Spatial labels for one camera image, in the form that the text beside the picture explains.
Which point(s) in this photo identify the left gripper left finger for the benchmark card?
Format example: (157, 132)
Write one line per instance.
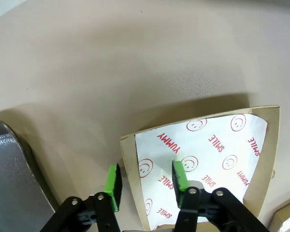
(111, 183)

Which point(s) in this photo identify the dark plastic serving tray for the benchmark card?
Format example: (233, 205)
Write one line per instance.
(9, 181)

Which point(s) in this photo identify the brown paper food box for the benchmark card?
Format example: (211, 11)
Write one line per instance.
(268, 145)
(278, 223)

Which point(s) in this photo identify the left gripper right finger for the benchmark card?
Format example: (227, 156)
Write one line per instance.
(181, 178)

